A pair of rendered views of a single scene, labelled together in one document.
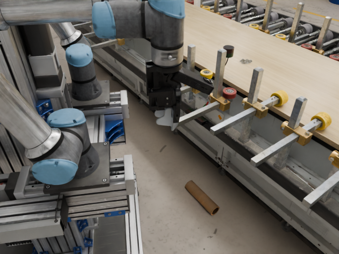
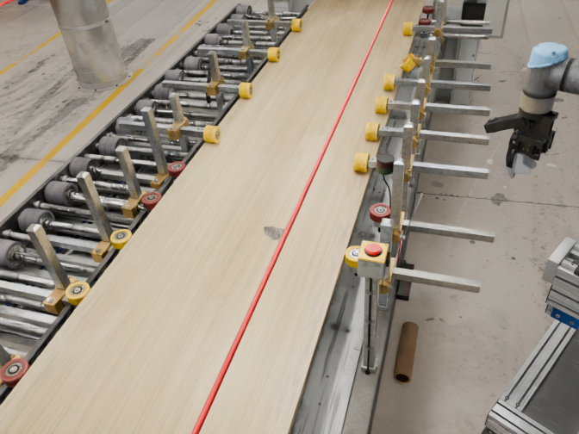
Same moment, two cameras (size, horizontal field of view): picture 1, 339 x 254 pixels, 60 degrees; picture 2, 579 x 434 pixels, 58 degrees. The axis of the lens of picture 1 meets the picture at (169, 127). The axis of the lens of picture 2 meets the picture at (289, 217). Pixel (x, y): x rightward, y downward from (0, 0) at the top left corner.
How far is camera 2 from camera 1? 2.70 m
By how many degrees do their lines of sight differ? 85
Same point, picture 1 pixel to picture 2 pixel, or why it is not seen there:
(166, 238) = (491, 356)
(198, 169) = not seen: hidden behind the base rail
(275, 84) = (314, 185)
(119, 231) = (568, 361)
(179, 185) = (410, 396)
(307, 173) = (376, 182)
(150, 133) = not seen: outside the picture
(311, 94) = (309, 158)
